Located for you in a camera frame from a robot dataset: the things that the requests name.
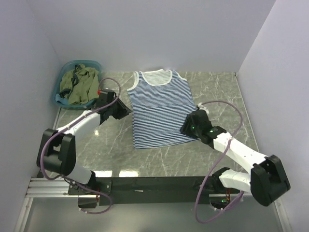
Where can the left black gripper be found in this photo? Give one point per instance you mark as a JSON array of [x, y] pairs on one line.
[[124, 110]]

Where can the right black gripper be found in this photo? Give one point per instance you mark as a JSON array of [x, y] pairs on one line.
[[185, 129]]

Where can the blue white striped tank top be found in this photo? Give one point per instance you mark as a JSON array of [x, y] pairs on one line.
[[160, 101]]

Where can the olive green tank top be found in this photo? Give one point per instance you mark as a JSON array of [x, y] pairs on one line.
[[79, 86]]

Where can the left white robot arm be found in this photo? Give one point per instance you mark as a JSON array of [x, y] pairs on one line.
[[57, 152]]

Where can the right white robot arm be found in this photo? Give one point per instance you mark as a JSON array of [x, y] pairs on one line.
[[264, 177]]

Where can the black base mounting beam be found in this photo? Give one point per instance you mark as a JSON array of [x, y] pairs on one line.
[[176, 189]]

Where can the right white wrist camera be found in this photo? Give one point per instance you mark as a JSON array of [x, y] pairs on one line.
[[201, 106]]

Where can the aluminium extrusion frame rail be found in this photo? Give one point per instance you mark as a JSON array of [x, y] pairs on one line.
[[40, 188]]

